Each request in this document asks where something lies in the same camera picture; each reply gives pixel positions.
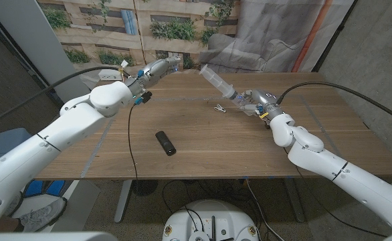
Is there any white table leg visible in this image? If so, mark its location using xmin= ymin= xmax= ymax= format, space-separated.
xmin=114 ymin=179 xmax=133 ymax=224

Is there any clear plastic syringe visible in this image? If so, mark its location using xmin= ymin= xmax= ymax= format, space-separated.
xmin=199 ymin=64 xmax=241 ymax=102

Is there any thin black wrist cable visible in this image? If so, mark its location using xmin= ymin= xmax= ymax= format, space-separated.
xmin=127 ymin=102 xmax=140 ymax=183
xmin=282 ymin=147 xmax=388 ymax=238

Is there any white left shoulder cover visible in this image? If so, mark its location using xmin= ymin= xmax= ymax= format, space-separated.
xmin=0 ymin=230 xmax=118 ymax=241

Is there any printed backdrop sheet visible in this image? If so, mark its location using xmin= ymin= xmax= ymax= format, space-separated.
xmin=37 ymin=0 xmax=356 ymax=90

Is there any grey table leg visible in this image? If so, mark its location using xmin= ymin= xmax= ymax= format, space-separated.
xmin=282 ymin=177 xmax=306 ymax=224

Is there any grey tape strip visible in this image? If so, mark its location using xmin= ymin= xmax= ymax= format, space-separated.
xmin=80 ymin=116 xmax=115 ymax=178

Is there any grey sneaker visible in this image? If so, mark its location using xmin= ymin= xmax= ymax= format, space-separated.
xmin=17 ymin=197 xmax=68 ymax=232

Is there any black round floor stand base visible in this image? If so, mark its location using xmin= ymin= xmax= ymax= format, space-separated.
xmin=131 ymin=179 xmax=159 ymax=197

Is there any white wall pillar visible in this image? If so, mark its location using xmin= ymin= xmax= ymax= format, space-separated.
xmin=0 ymin=0 xmax=92 ymax=105

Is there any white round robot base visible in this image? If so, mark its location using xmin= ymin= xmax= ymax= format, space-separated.
xmin=162 ymin=199 xmax=260 ymax=241

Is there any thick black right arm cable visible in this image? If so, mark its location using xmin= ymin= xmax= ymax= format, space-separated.
xmin=276 ymin=81 xmax=392 ymax=128

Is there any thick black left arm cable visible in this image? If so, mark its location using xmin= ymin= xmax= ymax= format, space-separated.
xmin=0 ymin=66 xmax=132 ymax=131

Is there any white power strip box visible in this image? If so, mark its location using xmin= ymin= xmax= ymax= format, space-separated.
xmin=98 ymin=68 xmax=123 ymax=82

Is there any white floor cable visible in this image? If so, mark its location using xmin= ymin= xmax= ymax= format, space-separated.
xmin=245 ymin=179 xmax=286 ymax=241

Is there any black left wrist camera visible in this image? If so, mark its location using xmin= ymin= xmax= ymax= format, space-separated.
xmin=132 ymin=90 xmax=153 ymax=106

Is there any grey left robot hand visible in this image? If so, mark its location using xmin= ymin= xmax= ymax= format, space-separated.
xmin=127 ymin=56 xmax=183 ymax=98

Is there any black backdrop frame pole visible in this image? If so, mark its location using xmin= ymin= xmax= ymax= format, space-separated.
xmin=312 ymin=0 xmax=357 ymax=73

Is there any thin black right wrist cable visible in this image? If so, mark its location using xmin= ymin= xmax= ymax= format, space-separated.
xmin=282 ymin=147 xmax=388 ymax=238

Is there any blue floor pad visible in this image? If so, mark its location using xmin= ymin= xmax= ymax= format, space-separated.
xmin=45 ymin=180 xmax=66 ymax=197
xmin=24 ymin=180 xmax=45 ymax=197

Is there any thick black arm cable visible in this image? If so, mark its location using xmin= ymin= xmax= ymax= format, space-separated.
xmin=276 ymin=81 xmax=392 ymax=128
xmin=0 ymin=66 xmax=132 ymax=131

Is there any thin black left wrist cable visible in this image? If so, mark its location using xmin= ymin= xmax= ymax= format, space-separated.
xmin=127 ymin=102 xmax=140 ymax=183

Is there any black TV remote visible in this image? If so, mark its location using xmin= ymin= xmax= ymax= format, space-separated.
xmin=155 ymin=131 xmax=177 ymax=157

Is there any blue grey upholstered chair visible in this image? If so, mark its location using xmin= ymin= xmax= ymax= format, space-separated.
xmin=0 ymin=127 xmax=33 ymax=168

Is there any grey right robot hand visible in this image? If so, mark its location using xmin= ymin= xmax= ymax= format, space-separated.
xmin=231 ymin=88 xmax=283 ymax=121

